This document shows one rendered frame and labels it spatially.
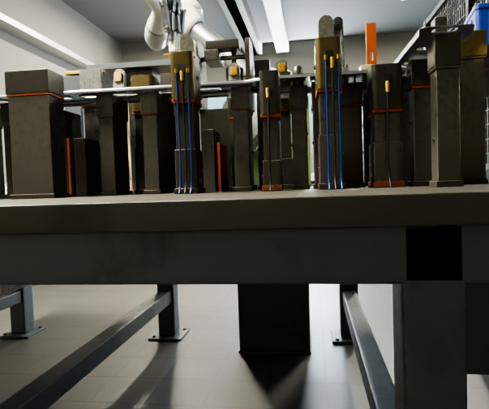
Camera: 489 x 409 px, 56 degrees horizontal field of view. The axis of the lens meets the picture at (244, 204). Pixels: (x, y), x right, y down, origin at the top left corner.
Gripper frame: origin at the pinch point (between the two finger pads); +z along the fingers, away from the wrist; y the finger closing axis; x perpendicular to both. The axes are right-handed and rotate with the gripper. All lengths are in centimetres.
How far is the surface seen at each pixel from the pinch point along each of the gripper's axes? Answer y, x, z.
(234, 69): 9.2, 31.5, 16.5
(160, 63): 8.1, 0.2, 9.3
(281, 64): 1.3, 44.1, 15.5
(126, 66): 13.3, -11.2, 9.3
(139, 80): 22.9, 4.0, 18.3
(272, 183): 34, 56, 53
